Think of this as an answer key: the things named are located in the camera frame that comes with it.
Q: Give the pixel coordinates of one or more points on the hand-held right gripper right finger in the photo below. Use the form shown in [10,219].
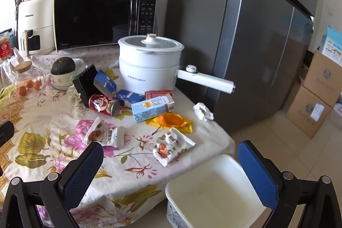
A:
[257,177]

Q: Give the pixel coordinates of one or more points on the dark blue snack box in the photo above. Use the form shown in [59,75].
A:
[129,97]

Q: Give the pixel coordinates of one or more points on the light blue printed box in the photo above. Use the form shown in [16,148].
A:
[332,43]

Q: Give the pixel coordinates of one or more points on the grey refrigerator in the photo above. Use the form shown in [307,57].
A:
[240,38]

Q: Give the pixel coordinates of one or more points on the dark green squash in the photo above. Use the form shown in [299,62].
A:
[62,66]

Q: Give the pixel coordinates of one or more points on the small orange fruit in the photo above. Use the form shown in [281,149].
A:
[37,83]
[22,90]
[28,83]

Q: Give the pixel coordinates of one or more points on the red drink can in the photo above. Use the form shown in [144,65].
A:
[101,105]

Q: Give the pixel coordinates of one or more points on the cream air fryer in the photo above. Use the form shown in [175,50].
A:
[37,22]

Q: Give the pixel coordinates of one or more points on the white electric cooking pot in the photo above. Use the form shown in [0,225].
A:
[147,62]

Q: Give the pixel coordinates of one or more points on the yellow orange wrapper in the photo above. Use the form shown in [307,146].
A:
[171,121]

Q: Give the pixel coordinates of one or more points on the red and white carton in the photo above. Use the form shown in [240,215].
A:
[157,95]

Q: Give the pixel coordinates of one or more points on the large floral tablecloth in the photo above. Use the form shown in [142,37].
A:
[48,121]

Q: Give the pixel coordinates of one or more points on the black microwave oven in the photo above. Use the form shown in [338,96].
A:
[93,19]

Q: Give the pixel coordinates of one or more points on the cardboard box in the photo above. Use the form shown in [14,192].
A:
[302,113]
[323,78]

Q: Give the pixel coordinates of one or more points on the white snack wrapper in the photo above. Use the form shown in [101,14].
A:
[104,133]
[172,146]

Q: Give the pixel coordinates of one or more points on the black box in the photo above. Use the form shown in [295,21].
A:
[85,86]

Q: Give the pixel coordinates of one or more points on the white plastic bin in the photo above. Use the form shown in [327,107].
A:
[211,190]

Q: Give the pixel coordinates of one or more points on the light blue milk carton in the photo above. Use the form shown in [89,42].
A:
[152,109]

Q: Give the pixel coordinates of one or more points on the torn dark blue carton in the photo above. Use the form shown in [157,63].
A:
[105,82]

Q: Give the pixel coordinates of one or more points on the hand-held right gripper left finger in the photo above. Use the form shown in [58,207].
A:
[81,174]

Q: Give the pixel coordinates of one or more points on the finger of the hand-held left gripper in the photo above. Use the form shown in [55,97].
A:
[5,134]

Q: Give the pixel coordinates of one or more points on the glass jar with wooden lid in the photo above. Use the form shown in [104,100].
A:
[25,75]

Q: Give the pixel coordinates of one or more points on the small crumpled white tissue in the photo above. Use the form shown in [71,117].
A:
[203,111]

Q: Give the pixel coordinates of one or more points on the red tin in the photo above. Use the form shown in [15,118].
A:
[5,46]

